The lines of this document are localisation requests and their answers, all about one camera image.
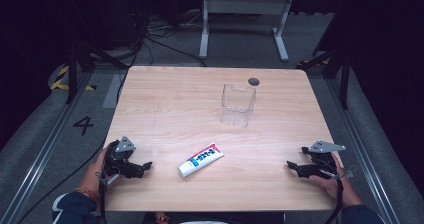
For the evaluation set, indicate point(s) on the person's right hand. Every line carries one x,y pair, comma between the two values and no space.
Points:
336,184

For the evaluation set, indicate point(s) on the black metal stand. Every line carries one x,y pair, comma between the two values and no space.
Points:
74,70
343,77

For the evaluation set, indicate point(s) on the white toothpaste tube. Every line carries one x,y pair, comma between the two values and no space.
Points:
201,159

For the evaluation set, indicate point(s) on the person's left hand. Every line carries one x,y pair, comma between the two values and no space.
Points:
93,174

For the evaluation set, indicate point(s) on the clear plastic container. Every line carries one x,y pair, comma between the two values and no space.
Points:
237,106

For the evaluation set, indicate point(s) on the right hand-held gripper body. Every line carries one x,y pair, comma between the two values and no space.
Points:
322,160

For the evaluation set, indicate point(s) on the grey metal floor rail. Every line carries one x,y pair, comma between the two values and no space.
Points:
43,150
363,150

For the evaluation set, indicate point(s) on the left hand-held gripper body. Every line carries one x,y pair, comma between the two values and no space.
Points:
117,157

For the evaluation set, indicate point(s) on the grey floor tape patch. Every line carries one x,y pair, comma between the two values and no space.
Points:
112,91

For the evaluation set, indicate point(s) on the white metal desk frame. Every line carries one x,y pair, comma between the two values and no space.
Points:
246,6

